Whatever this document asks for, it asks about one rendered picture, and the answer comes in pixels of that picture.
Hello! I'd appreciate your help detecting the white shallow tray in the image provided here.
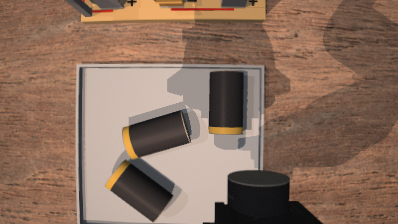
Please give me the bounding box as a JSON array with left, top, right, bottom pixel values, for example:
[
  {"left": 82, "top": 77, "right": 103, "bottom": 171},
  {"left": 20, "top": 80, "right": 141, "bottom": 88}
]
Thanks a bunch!
[{"left": 76, "top": 64, "right": 264, "bottom": 224}]

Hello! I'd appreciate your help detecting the tan battery holder board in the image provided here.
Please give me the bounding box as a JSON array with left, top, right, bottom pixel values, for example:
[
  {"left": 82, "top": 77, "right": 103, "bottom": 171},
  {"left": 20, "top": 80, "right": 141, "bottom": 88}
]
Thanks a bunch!
[{"left": 65, "top": 0, "right": 266, "bottom": 24}]

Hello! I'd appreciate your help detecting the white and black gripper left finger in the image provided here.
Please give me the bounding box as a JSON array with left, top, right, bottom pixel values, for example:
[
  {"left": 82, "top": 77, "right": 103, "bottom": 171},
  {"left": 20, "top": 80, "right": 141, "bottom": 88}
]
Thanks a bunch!
[{"left": 203, "top": 202, "right": 233, "bottom": 224}]

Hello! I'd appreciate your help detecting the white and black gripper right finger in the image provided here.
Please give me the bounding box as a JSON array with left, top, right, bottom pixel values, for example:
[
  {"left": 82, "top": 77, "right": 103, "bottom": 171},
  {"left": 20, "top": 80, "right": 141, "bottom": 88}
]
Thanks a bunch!
[{"left": 288, "top": 201, "right": 323, "bottom": 224}]

